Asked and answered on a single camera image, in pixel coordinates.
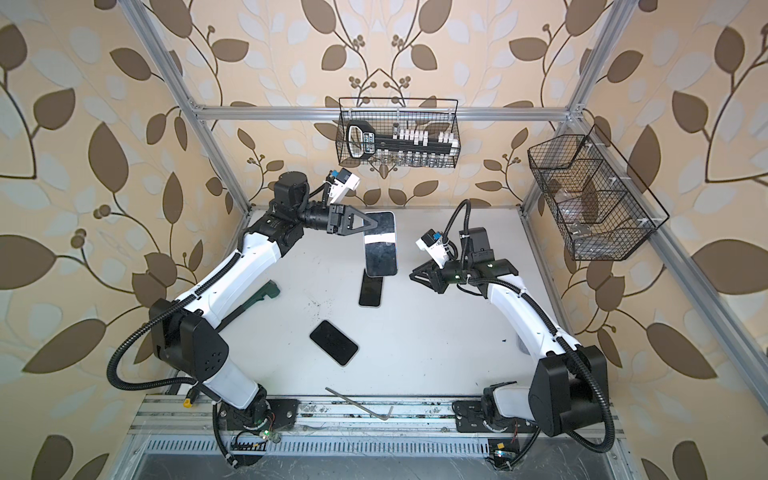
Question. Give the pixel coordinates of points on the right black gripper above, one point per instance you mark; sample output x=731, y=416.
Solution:
x=433, y=272

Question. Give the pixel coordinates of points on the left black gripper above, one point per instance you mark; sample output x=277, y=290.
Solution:
x=332, y=216

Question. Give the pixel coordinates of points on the black phone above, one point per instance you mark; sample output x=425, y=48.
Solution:
x=334, y=342
x=371, y=291
x=380, y=245

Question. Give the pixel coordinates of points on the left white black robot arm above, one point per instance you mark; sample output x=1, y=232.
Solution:
x=186, y=332

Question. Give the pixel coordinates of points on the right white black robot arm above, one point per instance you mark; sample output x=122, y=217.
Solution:
x=568, y=393

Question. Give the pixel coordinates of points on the black phone tilted front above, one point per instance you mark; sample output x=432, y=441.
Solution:
x=334, y=342

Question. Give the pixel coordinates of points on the black socket holder tool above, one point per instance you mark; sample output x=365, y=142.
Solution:
x=364, y=142

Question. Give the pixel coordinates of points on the green black hand tool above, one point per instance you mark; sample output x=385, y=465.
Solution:
x=269, y=290

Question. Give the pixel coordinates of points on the metal hex key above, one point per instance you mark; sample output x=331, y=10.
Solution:
x=361, y=406

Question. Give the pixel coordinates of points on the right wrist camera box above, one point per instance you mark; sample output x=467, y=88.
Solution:
x=440, y=250

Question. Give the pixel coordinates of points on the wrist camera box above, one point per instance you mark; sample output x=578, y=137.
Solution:
x=440, y=250
x=340, y=182

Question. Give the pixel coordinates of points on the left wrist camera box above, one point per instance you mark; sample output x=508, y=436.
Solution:
x=340, y=182

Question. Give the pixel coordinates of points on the black wire basket back wall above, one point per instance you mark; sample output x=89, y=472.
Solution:
x=431, y=113

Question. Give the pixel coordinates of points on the black wire basket wall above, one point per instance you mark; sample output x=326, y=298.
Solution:
x=603, y=208
x=431, y=113

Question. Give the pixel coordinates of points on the black wire basket right wall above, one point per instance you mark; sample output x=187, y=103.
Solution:
x=603, y=208

